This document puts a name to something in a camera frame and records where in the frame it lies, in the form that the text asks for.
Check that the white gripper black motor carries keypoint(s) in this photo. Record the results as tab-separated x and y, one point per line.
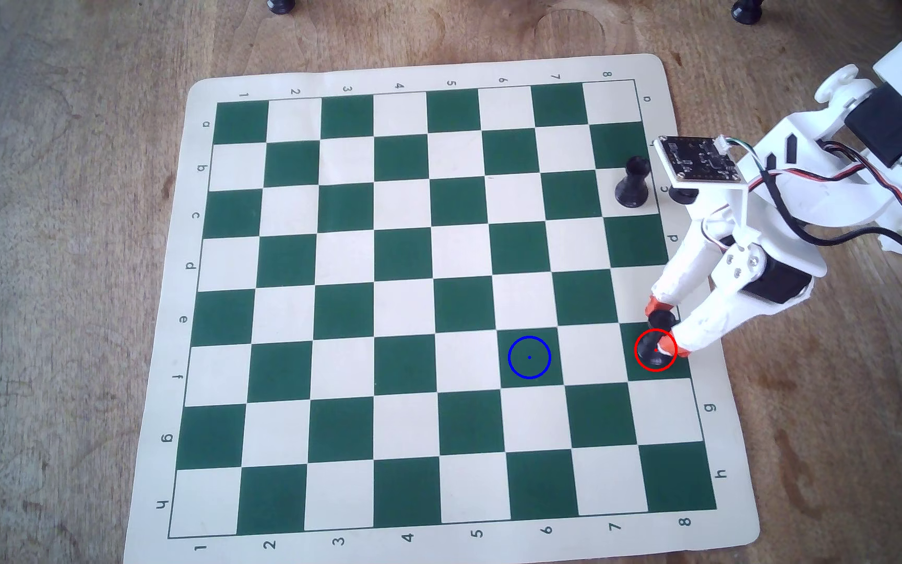
746	265

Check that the black chess piece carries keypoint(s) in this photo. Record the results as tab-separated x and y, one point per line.
747	10
280	5

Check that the green and white chess mat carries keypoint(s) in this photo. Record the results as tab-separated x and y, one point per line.
388	313

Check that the black camera circuit board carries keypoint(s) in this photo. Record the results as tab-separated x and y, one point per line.
698	161

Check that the black chess pawn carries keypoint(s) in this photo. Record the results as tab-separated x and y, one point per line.
633	186
661	320

